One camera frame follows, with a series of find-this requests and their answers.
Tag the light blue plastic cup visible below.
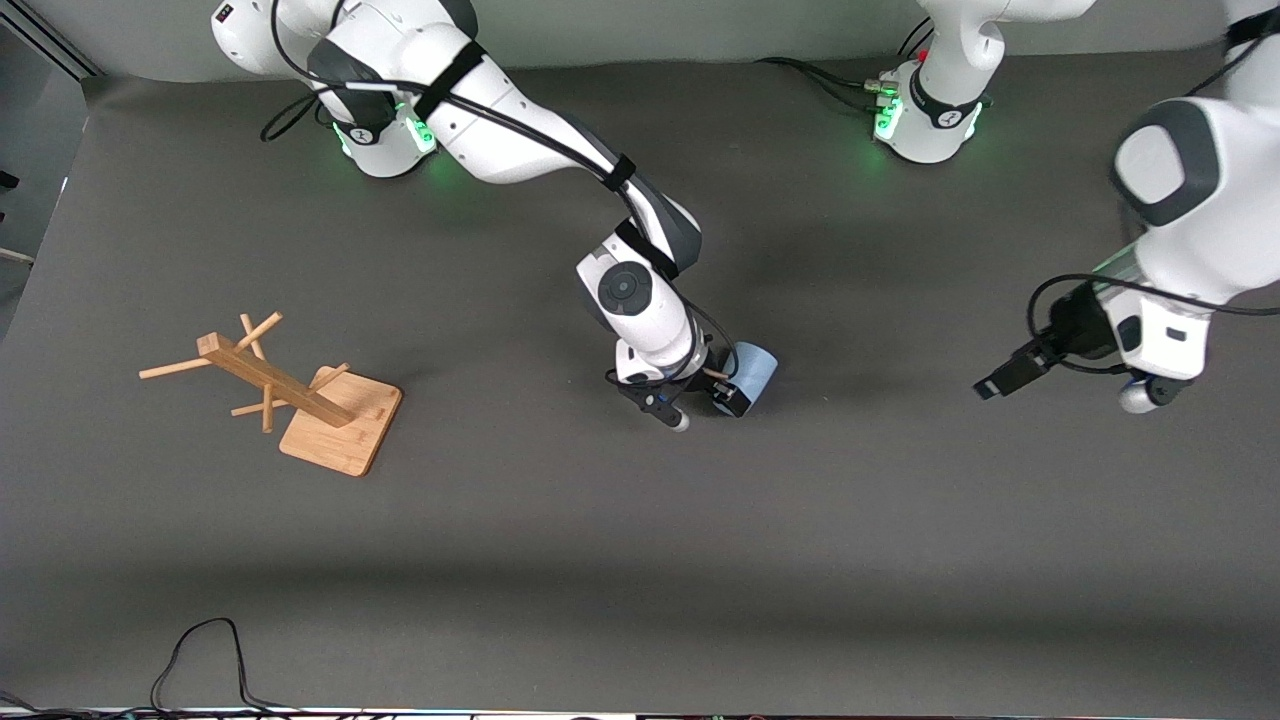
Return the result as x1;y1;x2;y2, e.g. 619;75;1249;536
724;341;780;412

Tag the wooden cup rack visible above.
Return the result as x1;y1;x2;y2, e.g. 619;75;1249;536
138;312;404;478

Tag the black left arm wrist cable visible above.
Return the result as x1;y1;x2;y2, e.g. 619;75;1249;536
1027;274;1280;377

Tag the black arm wrist cable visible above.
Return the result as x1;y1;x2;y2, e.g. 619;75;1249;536
261;0;737;387
1027;274;1280;377

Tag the black left arm base cable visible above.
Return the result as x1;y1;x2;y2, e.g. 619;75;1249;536
754;18;937;113

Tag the black right arm wrist cable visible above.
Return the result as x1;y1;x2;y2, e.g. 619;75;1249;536
261;0;737;387

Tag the black looped table cable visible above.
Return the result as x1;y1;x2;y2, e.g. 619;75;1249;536
150;617;301;717

